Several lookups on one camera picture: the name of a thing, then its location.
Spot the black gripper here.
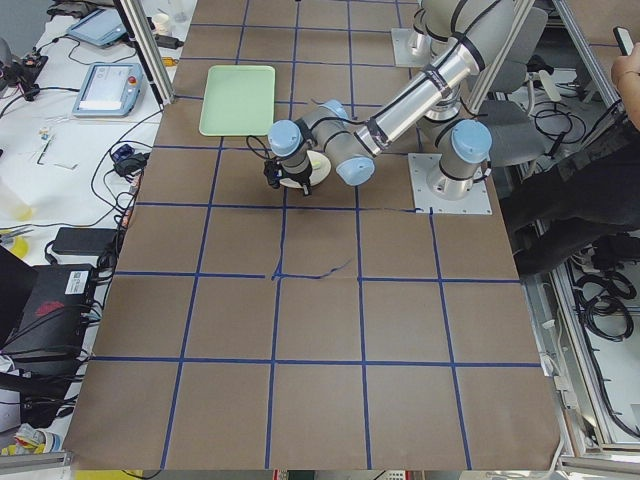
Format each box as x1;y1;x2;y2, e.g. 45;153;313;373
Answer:
278;154;313;196

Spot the white round plate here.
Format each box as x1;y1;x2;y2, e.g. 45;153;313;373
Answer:
280;150;332;189

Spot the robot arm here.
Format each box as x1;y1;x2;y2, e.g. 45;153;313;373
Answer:
263;1;515;195

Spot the light green tray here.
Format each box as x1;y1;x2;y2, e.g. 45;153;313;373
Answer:
199;65;276;136

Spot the gold metal cylinder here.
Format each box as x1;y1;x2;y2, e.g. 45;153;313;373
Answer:
162;57;179;67

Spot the black power adapter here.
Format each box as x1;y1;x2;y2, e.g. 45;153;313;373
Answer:
154;34;184;49

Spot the grey office chair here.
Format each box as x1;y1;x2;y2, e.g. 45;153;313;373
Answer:
479;7;560;168

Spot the teach pendant near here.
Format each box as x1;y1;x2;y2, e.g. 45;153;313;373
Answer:
72;63;143;117

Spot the teach pendant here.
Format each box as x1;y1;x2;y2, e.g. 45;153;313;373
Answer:
72;63;143;117
67;9;127;48

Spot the black power brick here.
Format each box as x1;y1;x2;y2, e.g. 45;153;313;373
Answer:
51;227;116;256

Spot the teach pendant far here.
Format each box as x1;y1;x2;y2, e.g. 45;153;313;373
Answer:
67;9;127;48

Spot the person in black clothes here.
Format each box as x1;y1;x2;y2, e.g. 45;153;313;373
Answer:
500;45;639;277

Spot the black computer box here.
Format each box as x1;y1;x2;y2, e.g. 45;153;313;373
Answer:
1;248;97;362

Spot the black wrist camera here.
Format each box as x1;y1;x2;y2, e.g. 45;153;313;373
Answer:
263;159;281;189

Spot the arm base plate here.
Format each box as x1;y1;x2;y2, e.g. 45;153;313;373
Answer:
390;28;431;68
408;153;492;215

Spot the aluminium frame post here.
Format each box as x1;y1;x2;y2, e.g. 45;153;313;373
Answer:
114;0;175;106

